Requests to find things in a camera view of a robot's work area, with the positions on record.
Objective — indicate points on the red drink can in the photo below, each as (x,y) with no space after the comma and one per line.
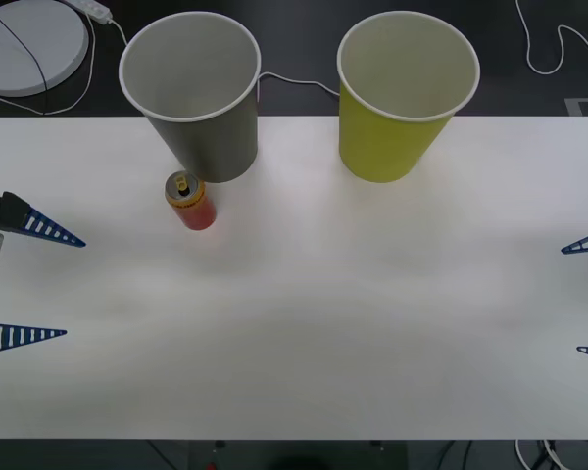
(196,211)

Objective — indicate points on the white round disc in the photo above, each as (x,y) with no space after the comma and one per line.
(54,44)

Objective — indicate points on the grey floor marker plate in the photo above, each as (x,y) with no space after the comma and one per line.
(585,106)

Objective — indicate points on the yellow-green plastic bin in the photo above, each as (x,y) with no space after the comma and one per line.
(382,147)

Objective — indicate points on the white power strip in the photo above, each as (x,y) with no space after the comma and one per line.
(94,8)

